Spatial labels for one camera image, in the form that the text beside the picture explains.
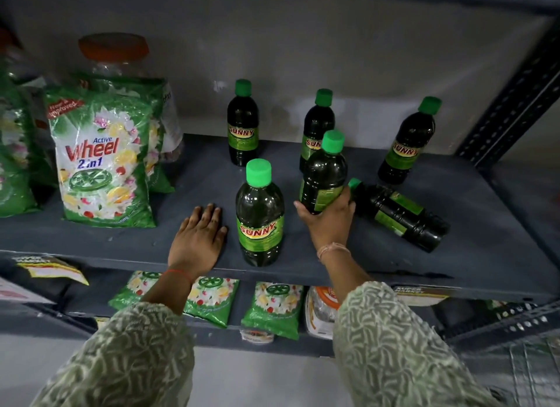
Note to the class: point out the person's left hand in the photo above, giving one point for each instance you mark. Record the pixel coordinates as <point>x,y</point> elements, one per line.
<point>197,245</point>

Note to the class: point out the person's right hand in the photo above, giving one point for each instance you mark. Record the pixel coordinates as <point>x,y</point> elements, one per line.
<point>332,229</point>

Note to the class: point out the green plastic bottle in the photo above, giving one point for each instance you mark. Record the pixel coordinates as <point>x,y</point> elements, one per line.
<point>402,216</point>
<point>259,218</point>
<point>323,175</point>

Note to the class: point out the row of green bottles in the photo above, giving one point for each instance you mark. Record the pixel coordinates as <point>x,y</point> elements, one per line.
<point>243,127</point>

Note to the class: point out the grey metal shelf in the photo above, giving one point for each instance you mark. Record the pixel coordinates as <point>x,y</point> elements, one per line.
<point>481,245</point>

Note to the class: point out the person's left forearm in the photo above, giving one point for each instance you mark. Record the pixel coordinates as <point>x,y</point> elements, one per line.
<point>122,358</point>

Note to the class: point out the person's right forearm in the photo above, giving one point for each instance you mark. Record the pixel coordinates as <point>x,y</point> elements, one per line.
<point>393,345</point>

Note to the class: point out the red wrist thread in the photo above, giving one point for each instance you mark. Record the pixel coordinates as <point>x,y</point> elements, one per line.
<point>179,271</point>

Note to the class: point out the clear jar orange label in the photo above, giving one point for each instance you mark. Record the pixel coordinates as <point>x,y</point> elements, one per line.
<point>321,310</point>

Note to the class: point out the yellow white price tag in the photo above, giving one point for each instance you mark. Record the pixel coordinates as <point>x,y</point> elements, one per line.
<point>420,295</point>
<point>48,269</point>

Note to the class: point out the white sign red print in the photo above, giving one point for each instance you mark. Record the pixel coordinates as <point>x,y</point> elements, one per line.
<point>17,294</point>

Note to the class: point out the grey perforated crossbar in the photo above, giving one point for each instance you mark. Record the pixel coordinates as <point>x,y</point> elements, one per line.
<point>503,324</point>

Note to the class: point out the black perforated upright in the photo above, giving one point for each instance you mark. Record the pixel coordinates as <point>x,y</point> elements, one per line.
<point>512,96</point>

